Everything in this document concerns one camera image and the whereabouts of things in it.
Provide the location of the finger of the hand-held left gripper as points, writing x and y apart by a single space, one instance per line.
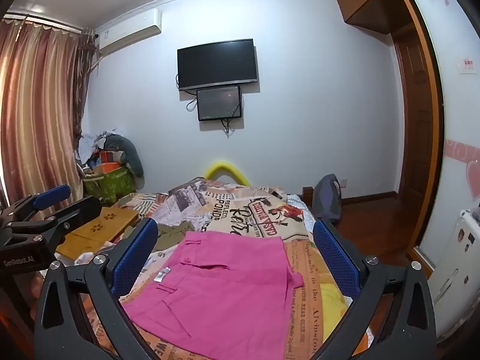
52 195
78 213

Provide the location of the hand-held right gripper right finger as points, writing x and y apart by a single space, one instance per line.
335 258

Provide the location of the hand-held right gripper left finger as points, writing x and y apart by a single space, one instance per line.
135 257

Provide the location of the pink pants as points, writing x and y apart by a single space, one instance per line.
221 292

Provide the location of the olive green pants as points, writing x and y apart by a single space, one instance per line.
172 234

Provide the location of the wooden lap desk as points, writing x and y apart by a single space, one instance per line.
99 228

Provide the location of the yellow bed sheet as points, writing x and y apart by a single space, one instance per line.
333 303

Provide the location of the pile of light clothes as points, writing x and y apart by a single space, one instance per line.
90 144

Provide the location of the grey blue backpack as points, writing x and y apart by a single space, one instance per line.
328 195

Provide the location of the striped curtain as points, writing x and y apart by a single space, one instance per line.
37 120

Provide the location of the printed blanket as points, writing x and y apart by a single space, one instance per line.
262 210

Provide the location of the white appliance with stickers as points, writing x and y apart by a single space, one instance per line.
455 262

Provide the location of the yellow foam tube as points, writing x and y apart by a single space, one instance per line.
225 168

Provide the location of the wooden door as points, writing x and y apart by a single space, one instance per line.
414 120

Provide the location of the white air conditioner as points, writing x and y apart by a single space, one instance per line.
129 30

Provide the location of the white sliding wardrobe door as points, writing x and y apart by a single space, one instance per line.
455 120

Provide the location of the wooden bed post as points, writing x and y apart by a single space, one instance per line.
307 197

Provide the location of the small black wall monitor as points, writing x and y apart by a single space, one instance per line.
218 103

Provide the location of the large black wall television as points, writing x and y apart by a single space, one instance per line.
217 63

